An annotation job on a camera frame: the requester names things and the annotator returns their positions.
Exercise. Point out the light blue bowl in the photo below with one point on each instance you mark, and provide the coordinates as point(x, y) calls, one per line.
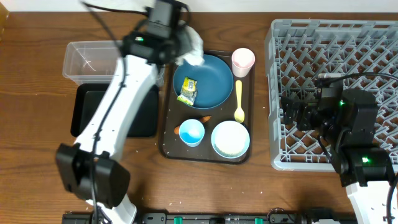
point(230, 139)

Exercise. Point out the dark blue plate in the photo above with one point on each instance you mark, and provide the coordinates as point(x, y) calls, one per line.
point(214, 81)

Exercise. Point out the yellow plastic spoon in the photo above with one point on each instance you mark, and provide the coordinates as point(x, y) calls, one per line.
point(239, 113)

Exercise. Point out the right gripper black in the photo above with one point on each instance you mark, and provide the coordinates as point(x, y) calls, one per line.
point(300, 112)

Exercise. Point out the grey dishwasher rack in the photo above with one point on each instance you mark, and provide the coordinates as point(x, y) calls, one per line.
point(298, 50)

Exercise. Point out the light blue cup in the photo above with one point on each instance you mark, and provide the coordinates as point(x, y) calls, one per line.
point(192, 132)

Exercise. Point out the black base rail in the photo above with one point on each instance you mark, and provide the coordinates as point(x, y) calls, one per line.
point(162, 218)

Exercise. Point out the brown serving tray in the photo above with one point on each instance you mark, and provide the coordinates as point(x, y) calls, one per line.
point(208, 112)

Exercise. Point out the black waste tray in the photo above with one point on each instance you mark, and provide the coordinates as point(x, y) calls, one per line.
point(88, 98)

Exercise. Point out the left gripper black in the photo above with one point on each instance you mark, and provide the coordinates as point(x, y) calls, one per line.
point(179, 40)

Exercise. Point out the orange carrot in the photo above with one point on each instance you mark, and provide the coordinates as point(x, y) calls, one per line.
point(202, 120)

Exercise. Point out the pink plastic cup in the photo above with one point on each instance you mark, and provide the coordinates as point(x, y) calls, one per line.
point(242, 61)

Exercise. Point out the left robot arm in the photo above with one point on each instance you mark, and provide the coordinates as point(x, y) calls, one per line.
point(90, 167)

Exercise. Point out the yellow green snack wrapper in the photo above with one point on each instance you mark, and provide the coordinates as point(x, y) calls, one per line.
point(188, 92)

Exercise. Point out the white tissue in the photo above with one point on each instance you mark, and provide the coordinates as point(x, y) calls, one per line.
point(195, 55)

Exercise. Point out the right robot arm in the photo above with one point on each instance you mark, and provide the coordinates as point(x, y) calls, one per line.
point(345, 119)

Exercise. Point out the clear plastic bin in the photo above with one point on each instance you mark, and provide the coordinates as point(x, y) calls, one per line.
point(90, 61)

